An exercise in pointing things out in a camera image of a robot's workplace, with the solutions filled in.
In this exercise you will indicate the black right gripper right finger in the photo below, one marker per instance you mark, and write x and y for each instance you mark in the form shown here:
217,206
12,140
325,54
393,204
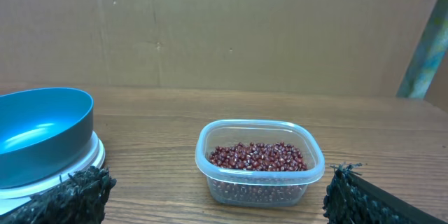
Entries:
351,199

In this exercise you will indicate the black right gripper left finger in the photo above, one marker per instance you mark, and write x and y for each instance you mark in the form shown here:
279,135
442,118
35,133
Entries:
81,199

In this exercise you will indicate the white kitchen scale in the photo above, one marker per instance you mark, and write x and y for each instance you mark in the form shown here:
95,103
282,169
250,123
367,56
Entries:
93,155

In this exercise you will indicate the blue bowl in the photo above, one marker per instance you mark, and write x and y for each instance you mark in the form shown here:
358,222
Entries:
43,131

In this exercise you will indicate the red beans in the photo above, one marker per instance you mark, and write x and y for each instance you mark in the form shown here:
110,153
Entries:
257,157

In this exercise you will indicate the clear plastic container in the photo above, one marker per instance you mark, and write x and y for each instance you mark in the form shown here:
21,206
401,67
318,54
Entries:
230,132

